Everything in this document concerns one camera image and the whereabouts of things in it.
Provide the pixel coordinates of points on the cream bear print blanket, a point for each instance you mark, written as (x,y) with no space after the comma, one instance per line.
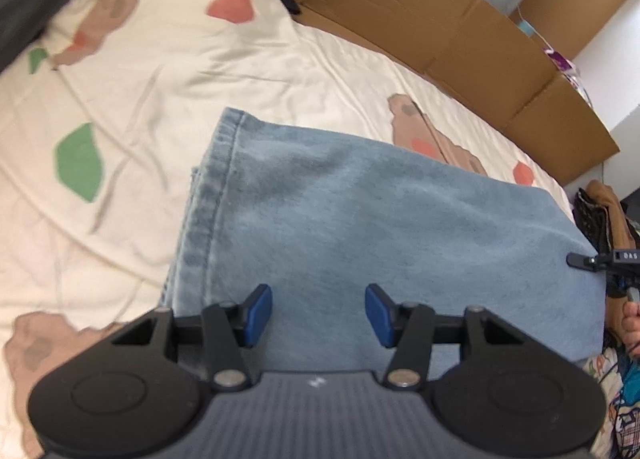
(200,64)

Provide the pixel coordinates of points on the white printed packet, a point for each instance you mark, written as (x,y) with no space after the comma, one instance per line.
(580,89)

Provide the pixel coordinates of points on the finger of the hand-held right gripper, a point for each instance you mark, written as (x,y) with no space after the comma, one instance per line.
(582,260)

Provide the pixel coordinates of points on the person's right hand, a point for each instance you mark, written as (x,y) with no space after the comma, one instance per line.
(632,326)

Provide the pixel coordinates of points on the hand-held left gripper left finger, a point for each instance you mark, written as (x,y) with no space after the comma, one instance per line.
(257,314)

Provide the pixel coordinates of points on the blue denim jeans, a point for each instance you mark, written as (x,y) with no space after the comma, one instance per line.
(375,214)

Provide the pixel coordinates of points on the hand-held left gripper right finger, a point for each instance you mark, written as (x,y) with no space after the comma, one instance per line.
(381,314)

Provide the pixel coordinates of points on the purple packet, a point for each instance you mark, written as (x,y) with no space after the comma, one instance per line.
(560,60)

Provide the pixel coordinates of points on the brown cardboard sheet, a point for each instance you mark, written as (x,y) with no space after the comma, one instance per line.
(425,14)

